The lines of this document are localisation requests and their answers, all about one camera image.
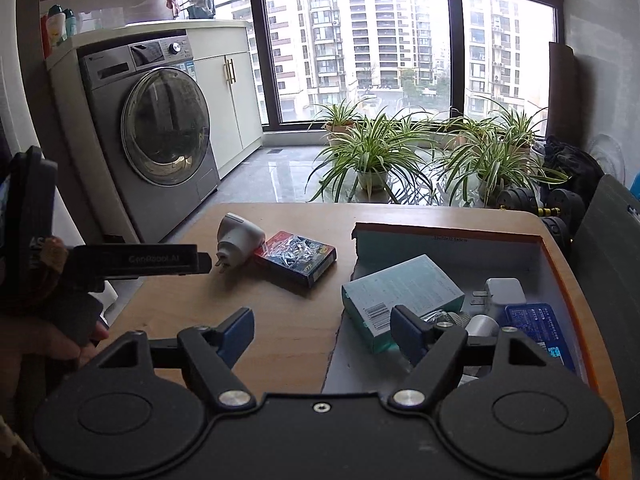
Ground blue plastic pack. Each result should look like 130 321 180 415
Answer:
504 304 576 373

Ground blue box on chair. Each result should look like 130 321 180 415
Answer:
629 172 640 200

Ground teal orange cardboard tray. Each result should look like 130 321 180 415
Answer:
322 223 588 394

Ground grey angled camera device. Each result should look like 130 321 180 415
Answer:
216 212 266 271

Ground cream cabinet with countertop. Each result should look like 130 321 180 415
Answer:
46 20 262 243

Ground white plug adapter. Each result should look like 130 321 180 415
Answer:
470 278 527 325

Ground black bag on floor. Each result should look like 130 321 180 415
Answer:
540 136 604 206

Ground dark grey chair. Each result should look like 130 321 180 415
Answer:
573 174 640 422

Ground silver front-load washing machine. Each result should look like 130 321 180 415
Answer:
79 34 220 243

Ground bottles on shelf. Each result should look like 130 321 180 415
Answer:
40 4 78 58

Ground white cylinder roll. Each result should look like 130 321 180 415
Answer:
465 314 500 337

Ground large centre spider plant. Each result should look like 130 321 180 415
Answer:
309 112 435 204

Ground right spider plant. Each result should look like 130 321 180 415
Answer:
433 100 570 205

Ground left hand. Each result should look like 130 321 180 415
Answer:
0 236 112 378

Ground red blue card box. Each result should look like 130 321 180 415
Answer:
253 231 337 288

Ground small rear spider plant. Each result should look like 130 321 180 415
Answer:
314 96 369 145

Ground black dumbbell weights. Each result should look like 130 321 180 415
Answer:
496 188 586 250

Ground teal white carton box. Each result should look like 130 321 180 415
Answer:
342 255 464 353

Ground dark brown rolled mat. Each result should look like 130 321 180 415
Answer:
547 42 582 145

